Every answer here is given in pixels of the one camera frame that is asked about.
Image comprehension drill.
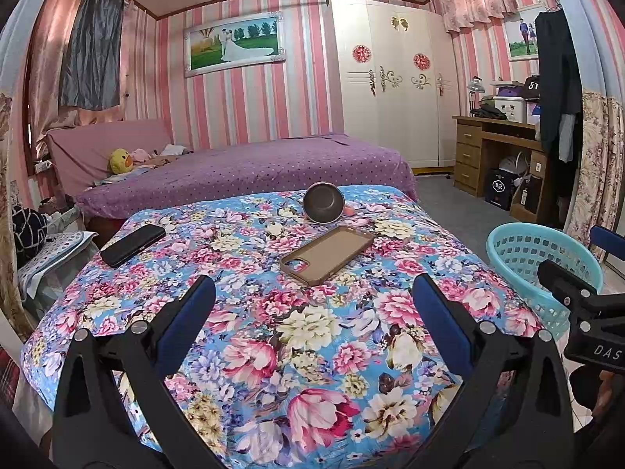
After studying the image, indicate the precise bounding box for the black shopping bag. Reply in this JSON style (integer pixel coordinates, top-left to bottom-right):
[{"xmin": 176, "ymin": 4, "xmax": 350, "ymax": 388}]
[{"xmin": 484, "ymin": 168, "xmax": 518, "ymax": 211}]

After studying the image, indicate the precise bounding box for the white wardrobe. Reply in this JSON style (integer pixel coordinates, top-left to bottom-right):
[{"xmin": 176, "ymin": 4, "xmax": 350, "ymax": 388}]
[{"xmin": 327, "ymin": 0, "xmax": 462, "ymax": 172}]

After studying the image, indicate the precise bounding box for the pink bed headboard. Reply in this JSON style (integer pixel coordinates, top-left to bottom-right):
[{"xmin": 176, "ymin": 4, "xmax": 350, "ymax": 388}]
[{"xmin": 45, "ymin": 118, "xmax": 193, "ymax": 191}]

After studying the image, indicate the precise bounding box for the white storage box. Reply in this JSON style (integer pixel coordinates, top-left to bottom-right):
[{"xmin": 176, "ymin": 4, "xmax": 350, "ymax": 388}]
[{"xmin": 493, "ymin": 97, "xmax": 527, "ymax": 123}]

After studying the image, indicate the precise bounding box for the desk lamp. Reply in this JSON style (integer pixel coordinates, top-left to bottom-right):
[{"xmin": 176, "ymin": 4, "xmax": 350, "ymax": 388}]
[{"xmin": 466, "ymin": 75, "xmax": 486, "ymax": 118}]

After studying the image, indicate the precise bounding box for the black phone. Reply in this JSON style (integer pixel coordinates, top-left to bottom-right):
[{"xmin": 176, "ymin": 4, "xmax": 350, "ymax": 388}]
[{"xmin": 100, "ymin": 225, "xmax": 168, "ymax": 269}]

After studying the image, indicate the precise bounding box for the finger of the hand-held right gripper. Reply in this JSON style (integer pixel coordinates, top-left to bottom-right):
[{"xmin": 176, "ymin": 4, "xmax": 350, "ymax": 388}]
[
  {"xmin": 588, "ymin": 225, "xmax": 625, "ymax": 265},
  {"xmin": 537, "ymin": 260, "xmax": 625, "ymax": 314}
]

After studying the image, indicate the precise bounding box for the pink window curtain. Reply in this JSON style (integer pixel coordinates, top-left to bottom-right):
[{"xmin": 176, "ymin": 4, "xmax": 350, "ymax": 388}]
[{"xmin": 27, "ymin": 0, "xmax": 123, "ymax": 130}]

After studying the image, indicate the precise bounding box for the floral blanket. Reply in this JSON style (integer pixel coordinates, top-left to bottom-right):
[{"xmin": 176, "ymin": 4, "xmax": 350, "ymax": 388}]
[{"xmin": 22, "ymin": 184, "xmax": 545, "ymax": 469}]

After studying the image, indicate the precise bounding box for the dark hanging coat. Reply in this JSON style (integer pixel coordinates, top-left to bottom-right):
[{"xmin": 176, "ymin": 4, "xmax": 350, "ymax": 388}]
[{"xmin": 534, "ymin": 8, "xmax": 584, "ymax": 162}]

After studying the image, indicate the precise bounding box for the pink metal mug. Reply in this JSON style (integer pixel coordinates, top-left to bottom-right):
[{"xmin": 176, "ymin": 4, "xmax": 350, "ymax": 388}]
[{"xmin": 303, "ymin": 182, "xmax": 356, "ymax": 226}]

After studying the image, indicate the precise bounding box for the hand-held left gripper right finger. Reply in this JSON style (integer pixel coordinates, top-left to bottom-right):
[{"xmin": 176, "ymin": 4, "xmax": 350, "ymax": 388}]
[{"xmin": 411, "ymin": 274, "xmax": 574, "ymax": 469}]

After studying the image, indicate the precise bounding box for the brown phone case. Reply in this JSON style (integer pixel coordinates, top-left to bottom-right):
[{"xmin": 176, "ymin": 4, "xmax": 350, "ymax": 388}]
[{"xmin": 280, "ymin": 225, "xmax": 376, "ymax": 287}]

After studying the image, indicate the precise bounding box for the white fan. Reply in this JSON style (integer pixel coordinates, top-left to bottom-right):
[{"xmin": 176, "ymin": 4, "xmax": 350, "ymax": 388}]
[{"xmin": 500, "ymin": 151, "xmax": 530, "ymax": 177}]

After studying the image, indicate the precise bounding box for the purple bed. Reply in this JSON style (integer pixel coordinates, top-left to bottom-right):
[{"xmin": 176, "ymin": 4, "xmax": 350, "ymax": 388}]
[{"xmin": 73, "ymin": 133, "xmax": 420, "ymax": 218}]

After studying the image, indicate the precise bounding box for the black white patterned bag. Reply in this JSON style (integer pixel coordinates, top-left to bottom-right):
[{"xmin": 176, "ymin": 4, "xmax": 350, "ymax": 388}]
[{"xmin": 12, "ymin": 206, "xmax": 50, "ymax": 257}]

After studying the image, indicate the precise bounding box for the framed wedding photo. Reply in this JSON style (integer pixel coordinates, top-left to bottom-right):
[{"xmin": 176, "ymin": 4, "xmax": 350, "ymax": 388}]
[{"xmin": 183, "ymin": 11, "xmax": 286, "ymax": 78}]

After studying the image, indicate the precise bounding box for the wooden desk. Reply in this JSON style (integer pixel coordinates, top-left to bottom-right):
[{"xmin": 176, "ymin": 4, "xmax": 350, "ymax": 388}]
[{"xmin": 452, "ymin": 115, "xmax": 557, "ymax": 228}]

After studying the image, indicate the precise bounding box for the yellow duck plush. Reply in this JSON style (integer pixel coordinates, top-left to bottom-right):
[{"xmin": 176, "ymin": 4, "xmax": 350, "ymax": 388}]
[{"xmin": 108, "ymin": 149, "xmax": 134, "ymax": 174}]

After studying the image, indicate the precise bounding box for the grey window curtain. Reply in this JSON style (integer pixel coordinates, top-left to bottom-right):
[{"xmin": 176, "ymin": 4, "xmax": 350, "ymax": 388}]
[{"xmin": 59, "ymin": 0, "xmax": 125, "ymax": 111}]

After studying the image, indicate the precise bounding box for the person's right forearm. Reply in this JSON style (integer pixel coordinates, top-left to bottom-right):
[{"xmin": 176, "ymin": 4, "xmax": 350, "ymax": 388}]
[{"xmin": 569, "ymin": 366, "xmax": 625, "ymax": 431}]

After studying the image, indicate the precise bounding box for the small framed wall photo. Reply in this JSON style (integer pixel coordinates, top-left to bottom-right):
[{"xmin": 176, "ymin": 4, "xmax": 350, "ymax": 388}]
[{"xmin": 503, "ymin": 7, "xmax": 543, "ymax": 62}]

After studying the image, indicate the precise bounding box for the light blue plastic basket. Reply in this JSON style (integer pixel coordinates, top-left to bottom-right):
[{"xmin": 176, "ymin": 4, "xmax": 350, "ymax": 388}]
[{"xmin": 486, "ymin": 222, "xmax": 604, "ymax": 343}]

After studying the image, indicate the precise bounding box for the polka dot cloth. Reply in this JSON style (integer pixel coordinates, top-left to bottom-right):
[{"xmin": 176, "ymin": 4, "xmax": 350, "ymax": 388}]
[{"xmin": 17, "ymin": 229, "xmax": 98, "ymax": 299}]

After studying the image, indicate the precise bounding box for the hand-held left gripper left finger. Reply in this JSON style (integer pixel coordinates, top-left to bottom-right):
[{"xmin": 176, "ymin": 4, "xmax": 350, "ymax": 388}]
[{"xmin": 53, "ymin": 275, "xmax": 218, "ymax": 469}]

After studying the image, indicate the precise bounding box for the slim black paper bag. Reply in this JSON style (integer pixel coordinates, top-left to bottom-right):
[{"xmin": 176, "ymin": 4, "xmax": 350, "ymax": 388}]
[{"xmin": 518, "ymin": 176, "xmax": 544, "ymax": 216}]

